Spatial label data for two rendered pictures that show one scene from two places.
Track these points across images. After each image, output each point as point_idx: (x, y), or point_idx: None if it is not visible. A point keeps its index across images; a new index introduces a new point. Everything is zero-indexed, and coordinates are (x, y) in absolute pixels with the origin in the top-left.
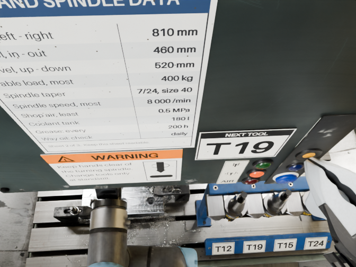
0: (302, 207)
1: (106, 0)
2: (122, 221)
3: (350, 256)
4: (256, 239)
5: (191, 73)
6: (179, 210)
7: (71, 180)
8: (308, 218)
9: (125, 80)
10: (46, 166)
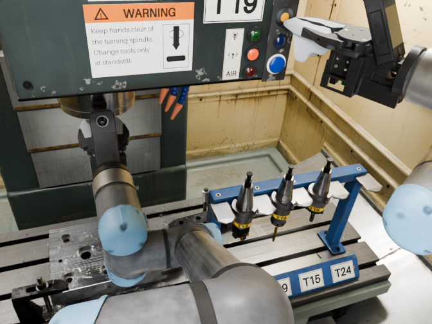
0: (310, 198)
1: None
2: (131, 180)
3: (330, 42)
4: (278, 278)
5: None
6: (179, 276)
7: (96, 63)
8: (326, 254)
9: None
10: (81, 30)
